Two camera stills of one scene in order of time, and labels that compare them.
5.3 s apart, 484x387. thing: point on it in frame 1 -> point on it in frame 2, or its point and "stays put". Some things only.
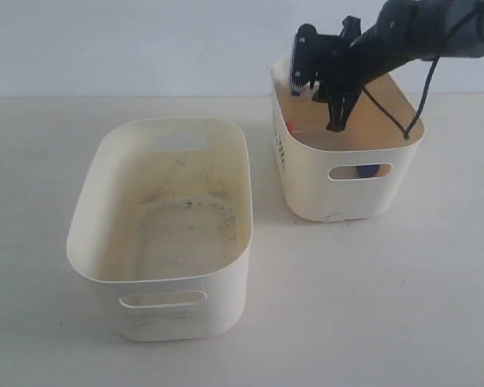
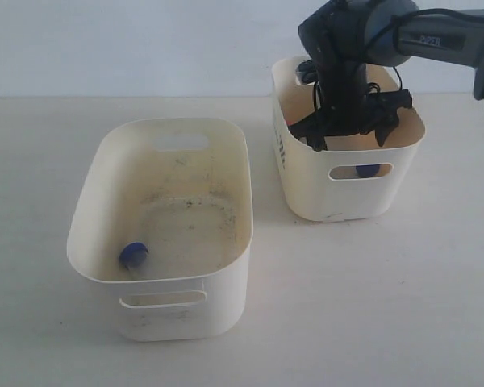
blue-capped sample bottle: (366, 171) stays put
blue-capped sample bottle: (306, 89) -> (133, 255)
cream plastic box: (364, 171) stays put
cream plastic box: (163, 214) stays put
